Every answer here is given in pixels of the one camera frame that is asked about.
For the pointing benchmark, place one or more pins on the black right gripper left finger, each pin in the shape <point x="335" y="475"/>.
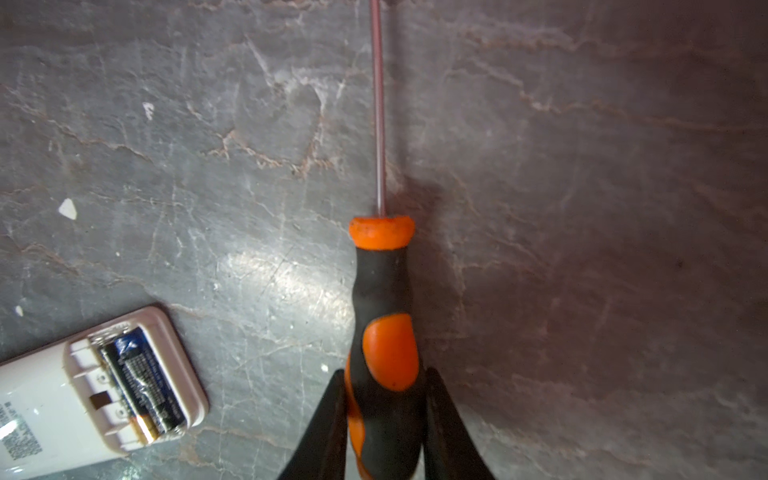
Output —
<point x="321" y="452"/>

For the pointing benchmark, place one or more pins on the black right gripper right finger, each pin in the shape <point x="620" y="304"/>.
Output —
<point x="449" y="450"/>

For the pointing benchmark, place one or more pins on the orange black screwdriver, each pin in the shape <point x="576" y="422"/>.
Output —
<point x="383" y="373"/>

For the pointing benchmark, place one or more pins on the white remote with batteries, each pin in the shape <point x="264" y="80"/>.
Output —
<point x="61" y="408"/>

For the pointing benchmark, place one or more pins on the blue AAA battery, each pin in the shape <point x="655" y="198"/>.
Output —
<point x="145" y="389"/>

